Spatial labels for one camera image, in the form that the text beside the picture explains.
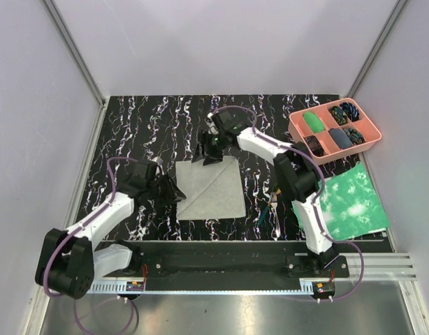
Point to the blue green patterned sock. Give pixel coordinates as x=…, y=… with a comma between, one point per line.
x=354, y=135

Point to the grey blue rolled sock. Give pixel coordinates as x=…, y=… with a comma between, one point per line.
x=340, y=138

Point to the aluminium frame post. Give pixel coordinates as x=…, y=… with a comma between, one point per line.
x=65, y=35
x=386, y=30

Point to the aluminium frame post left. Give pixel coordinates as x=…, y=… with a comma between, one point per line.
x=65, y=35

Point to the dark brown patterned sock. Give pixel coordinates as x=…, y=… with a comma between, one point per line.
x=314, y=146

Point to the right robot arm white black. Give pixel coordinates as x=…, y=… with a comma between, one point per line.
x=299, y=178

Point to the grey cloth napkin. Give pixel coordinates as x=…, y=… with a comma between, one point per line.
x=212, y=191

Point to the pink divided tray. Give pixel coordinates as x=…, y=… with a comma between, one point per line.
x=299, y=130

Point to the aluminium frame post right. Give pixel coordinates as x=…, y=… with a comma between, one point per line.
x=386, y=30

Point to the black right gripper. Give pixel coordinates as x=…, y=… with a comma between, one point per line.
x=198, y=155

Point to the silver fork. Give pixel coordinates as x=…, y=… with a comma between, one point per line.
x=273, y=206

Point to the yellow blue patterned sock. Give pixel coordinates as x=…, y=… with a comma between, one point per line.
x=339, y=115

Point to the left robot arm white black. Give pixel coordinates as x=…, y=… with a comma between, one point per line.
x=84, y=237

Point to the green rolled sock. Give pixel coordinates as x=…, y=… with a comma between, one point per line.
x=313, y=122

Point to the aluminium front rail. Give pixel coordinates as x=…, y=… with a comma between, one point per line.
x=101, y=263

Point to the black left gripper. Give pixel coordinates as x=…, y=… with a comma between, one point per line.
x=172, y=192

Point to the dark blue patterned sock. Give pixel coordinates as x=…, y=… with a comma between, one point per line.
x=351, y=111

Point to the green white tie-dye cloth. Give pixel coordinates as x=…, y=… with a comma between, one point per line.
x=350, y=205

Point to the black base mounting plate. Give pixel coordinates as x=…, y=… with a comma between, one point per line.
x=229, y=282

